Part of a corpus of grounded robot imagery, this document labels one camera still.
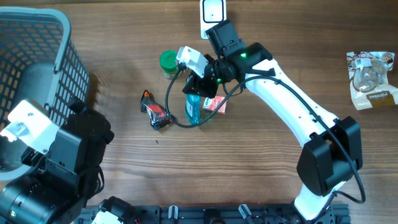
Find red white small box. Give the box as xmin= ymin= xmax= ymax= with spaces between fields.
xmin=203 ymin=96 xmax=227 ymax=114

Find blue mouthwash bottle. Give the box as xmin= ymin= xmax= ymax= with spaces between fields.
xmin=185 ymin=94 xmax=201 ymax=124

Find green lid jar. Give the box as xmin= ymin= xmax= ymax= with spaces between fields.
xmin=159 ymin=50 xmax=178 ymax=80

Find black red snack packet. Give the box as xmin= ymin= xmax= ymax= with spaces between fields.
xmin=140 ymin=90 xmax=174 ymax=130

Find brown cookie bag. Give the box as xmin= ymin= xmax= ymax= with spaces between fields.
xmin=346 ymin=51 xmax=397 ymax=110

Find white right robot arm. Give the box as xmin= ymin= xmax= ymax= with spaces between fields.
xmin=177 ymin=20 xmax=363 ymax=223

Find white barcode scanner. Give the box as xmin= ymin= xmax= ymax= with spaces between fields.
xmin=200 ymin=0 xmax=227 ymax=40

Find grey plastic mesh basket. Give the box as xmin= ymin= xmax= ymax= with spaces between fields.
xmin=1 ymin=6 xmax=90 ymax=181

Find black right camera cable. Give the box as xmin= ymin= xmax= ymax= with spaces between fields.
xmin=164 ymin=63 xmax=366 ymax=205

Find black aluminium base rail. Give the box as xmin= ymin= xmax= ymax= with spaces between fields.
xmin=77 ymin=203 xmax=351 ymax=224

